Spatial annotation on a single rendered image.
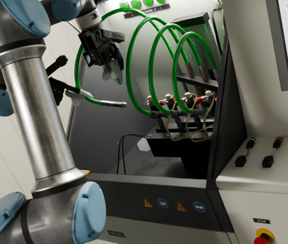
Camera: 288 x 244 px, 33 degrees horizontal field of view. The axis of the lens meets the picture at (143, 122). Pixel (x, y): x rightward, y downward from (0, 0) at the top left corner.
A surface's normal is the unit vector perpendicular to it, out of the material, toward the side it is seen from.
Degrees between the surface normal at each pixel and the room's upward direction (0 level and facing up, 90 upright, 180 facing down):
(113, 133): 90
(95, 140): 90
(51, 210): 67
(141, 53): 90
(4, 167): 90
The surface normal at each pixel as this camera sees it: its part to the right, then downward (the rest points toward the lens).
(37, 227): -0.29, 0.00
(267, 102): -0.62, 0.32
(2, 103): 0.52, 0.15
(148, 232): -0.55, 0.54
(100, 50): 0.75, -0.03
